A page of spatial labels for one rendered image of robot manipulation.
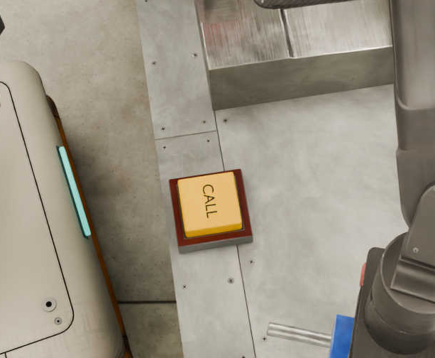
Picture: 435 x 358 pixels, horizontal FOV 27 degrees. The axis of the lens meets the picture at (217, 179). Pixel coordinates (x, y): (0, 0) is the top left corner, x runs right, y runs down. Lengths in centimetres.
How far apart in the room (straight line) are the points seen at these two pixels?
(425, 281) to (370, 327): 10
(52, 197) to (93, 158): 35
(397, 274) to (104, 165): 137
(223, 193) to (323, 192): 11
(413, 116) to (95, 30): 159
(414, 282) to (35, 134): 115
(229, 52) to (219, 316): 28
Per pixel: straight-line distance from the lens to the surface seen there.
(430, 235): 55
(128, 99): 197
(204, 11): 100
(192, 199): 93
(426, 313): 58
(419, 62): 52
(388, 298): 58
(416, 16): 52
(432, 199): 54
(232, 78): 96
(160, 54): 106
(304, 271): 94
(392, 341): 65
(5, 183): 161
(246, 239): 94
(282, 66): 96
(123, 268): 180
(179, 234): 93
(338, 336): 77
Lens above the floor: 169
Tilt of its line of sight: 65 degrees down
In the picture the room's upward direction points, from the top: 5 degrees counter-clockwise
